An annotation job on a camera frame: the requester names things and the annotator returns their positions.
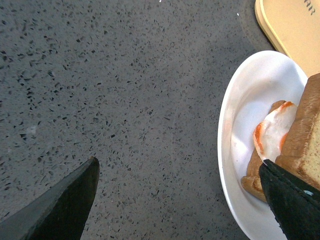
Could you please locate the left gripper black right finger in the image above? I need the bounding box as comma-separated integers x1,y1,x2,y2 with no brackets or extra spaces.
259,159,320,240

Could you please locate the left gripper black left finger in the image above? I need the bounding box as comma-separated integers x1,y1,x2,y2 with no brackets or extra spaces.
0,157,100,240

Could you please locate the bread slice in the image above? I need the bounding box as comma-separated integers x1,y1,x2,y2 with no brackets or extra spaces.
240,100,287,203
275,73,320,189

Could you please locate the white round plate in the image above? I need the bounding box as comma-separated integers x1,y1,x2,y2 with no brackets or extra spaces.
217,50,308,240

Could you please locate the fried egg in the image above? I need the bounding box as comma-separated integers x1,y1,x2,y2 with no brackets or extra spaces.
252,100,298,162

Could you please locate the yellow bear tray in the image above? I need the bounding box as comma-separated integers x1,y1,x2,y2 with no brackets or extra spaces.
254,0,320,77

